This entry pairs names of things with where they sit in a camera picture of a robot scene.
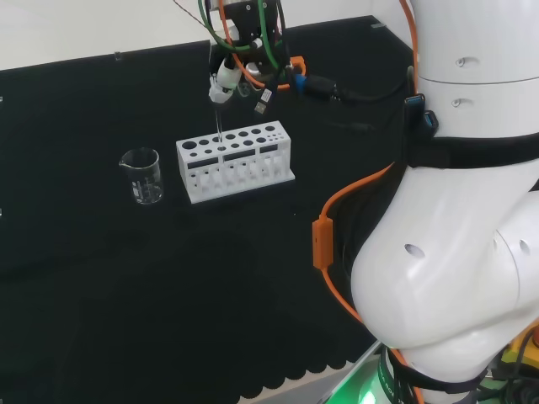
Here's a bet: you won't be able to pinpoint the clear glass rod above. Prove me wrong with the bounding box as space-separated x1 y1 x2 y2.
207 40 224 144

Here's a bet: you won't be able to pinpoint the green cable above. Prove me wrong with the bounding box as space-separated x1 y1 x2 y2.
197 0 284 81

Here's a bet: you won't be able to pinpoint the white test tube rack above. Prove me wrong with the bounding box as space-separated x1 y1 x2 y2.
175 120 296 205

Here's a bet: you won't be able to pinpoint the black cable silver USB plug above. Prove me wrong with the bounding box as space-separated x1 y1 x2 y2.
253 58 291 116

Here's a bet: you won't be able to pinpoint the yellow stop button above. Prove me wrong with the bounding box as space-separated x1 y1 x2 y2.
500 318 539 368

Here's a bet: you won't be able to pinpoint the clear glass graduated beaker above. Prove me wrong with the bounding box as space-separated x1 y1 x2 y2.
119 146 164 206

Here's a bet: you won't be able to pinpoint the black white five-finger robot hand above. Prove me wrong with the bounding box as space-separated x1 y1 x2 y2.
208 0 292 105

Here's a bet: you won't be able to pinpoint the black cable blue connector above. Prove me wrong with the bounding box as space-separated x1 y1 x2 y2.
292 73 413 104

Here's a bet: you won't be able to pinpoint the black arm strap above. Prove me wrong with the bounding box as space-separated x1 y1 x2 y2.
403 132 539 170
386 348 486 396

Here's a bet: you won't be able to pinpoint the black bench cloth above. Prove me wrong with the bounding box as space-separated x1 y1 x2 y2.
0 14 416 399

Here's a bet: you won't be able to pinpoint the orange cable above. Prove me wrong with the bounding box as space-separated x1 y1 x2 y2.
219 0 424 404

